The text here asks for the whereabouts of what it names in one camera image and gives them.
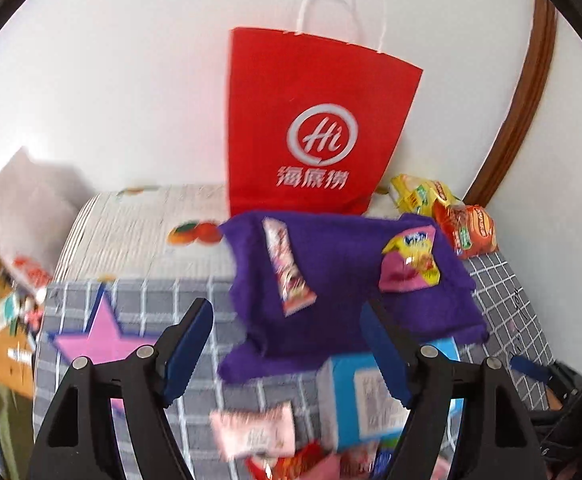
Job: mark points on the purple towel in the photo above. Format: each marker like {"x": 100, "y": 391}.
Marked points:
{"x": 336, "y": 280}

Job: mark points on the long pink snack packet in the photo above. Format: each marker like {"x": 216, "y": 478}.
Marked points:
{"x": 286, "y": 265}

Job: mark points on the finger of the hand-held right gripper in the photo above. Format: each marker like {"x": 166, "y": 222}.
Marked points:
{"x": 527, "y": 368}

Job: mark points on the light blue box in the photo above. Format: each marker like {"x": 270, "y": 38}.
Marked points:
{"x": 351, "y": 400}

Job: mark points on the white plastic bag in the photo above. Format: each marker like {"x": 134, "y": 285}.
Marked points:
{"x": 21, "y": 205}

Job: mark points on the pink candy packet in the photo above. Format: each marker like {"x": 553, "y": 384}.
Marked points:
{"x": 251, "y": 435}

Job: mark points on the red paper bag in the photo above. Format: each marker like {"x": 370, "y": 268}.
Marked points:
{"x": 321, "y": 85}

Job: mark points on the orange chips bag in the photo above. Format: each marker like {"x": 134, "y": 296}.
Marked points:
{"x": 471, "y": 230}

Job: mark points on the yellow snack packet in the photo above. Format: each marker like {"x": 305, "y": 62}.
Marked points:
{"x": 413, "y": 252}

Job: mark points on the yellow chips bag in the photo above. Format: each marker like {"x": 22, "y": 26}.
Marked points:
{"x": 416, "y": 195}

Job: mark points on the red snack packet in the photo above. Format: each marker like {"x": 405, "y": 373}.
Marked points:
{"x": 301, "y": 462}

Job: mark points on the brown cardboard box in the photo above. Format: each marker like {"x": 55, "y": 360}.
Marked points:
{"x": 11, "y": 360}

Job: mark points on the large pink snack packet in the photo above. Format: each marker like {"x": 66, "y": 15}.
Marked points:
{"x": 396, "y": 277}

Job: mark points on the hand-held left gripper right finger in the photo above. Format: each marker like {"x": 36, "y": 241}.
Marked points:
{"x": 383, "y": 355}

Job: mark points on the brown wooden frame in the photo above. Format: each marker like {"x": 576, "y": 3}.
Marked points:
{"x": 531, "y": 85}

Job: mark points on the white fruit print quilt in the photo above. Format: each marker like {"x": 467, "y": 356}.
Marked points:
{"x": 136, "y": 230}

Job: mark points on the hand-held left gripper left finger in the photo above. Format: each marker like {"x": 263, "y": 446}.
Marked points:
{"x": 191, "y": 355}

